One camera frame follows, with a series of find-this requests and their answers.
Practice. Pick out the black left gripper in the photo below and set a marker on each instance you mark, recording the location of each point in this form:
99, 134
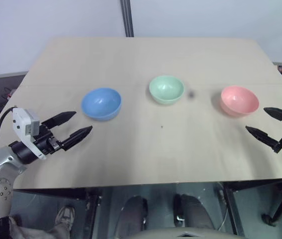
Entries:
45, 142

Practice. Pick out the blue bowl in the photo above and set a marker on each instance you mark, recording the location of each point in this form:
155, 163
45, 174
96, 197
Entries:
101, 104

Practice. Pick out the red bowl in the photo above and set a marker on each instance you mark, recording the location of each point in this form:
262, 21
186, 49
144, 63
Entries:
239, 102

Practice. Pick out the grey and white sneaker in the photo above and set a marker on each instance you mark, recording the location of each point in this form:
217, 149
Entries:
66, 216

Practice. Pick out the black table leg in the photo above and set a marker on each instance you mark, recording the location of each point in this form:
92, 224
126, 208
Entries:
233, 209
92, 214

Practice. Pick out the green bowl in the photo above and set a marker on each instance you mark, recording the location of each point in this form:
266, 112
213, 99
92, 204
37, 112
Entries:
166, 90

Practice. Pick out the dark rounded robot leg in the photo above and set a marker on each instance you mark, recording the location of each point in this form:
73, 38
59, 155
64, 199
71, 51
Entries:
193, 211
132, 214

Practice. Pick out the grey robot torso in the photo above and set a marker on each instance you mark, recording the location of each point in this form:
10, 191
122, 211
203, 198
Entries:
181, 232

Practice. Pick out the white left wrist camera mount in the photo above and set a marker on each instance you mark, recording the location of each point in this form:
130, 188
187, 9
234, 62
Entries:
21, 122

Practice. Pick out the grey wall post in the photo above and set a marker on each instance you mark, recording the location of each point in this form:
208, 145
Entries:
128, 17

